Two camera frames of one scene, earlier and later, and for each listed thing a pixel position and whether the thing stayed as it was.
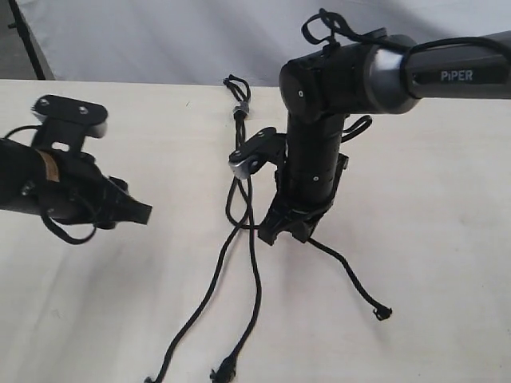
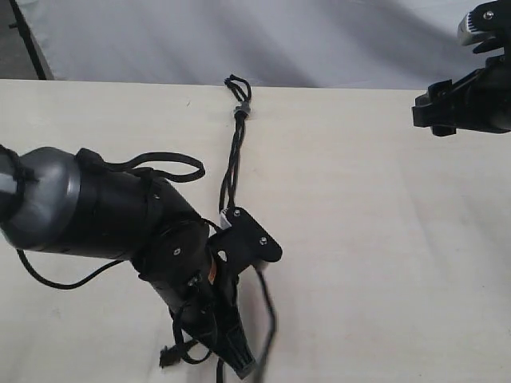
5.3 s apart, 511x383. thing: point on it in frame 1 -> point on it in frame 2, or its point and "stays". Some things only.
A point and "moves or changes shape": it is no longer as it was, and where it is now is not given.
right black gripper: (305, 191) -> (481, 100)
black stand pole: (18, 25) stays
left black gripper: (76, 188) -> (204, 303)
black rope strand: (381, 312) -> (266, 377)
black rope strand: (240, 95) -> (242, 94)
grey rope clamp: (243, 107) stays
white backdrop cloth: (208, 40) stays
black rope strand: (243, 227) moves or changes shape
